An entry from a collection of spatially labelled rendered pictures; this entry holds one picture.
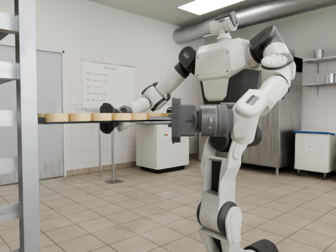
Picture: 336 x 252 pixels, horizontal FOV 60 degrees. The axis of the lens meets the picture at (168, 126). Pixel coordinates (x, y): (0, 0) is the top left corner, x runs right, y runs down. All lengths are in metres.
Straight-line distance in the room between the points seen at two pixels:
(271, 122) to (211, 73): 3.95
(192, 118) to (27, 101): 0.40
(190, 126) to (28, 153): 0.40
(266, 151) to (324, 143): 0.89
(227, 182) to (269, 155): 3.94
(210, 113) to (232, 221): 0.66
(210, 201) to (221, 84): 0.51
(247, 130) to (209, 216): 0.63
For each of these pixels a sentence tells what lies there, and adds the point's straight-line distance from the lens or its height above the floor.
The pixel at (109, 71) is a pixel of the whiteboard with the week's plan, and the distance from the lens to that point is 5.54.
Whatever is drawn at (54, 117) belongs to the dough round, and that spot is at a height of 1.05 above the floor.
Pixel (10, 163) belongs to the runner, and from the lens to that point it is 0.63.
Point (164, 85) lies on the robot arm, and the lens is 1.52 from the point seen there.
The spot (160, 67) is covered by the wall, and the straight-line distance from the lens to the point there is 6.30.
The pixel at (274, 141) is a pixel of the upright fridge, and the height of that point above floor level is 0.58.
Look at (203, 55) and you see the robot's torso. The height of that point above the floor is 1.31.
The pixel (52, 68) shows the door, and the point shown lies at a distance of 5.13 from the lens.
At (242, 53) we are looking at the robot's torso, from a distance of 1.26.
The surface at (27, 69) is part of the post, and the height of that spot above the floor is 1.14.
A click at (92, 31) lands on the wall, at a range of 5.53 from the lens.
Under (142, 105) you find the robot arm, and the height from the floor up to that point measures 1.10.
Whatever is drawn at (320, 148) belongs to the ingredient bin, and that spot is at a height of 0.51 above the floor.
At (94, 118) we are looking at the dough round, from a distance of 0.74.
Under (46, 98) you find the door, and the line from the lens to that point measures 5.05.
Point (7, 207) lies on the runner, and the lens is 0.65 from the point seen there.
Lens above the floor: 1.06
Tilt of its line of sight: 3 degrees down
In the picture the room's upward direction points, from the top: straight up
